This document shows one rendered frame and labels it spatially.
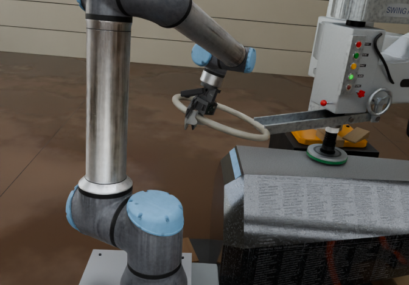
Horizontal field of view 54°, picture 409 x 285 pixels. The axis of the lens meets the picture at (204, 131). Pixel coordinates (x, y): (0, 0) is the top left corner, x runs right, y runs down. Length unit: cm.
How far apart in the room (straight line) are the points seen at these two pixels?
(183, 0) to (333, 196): 138
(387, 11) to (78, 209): 161
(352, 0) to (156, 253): 144
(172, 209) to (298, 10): 729
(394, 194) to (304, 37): 627
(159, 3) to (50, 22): 750
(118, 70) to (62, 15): 732
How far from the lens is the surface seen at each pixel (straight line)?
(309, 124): 207
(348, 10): 203
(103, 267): 131
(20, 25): 865
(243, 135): 167
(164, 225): 103
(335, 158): 223
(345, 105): 210
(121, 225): 109
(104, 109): 105
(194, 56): 150
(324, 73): 214
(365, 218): 213
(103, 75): 104
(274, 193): 198
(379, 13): 208
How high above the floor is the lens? 176
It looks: 22 degrees down
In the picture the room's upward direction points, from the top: 5 degrees clockwise
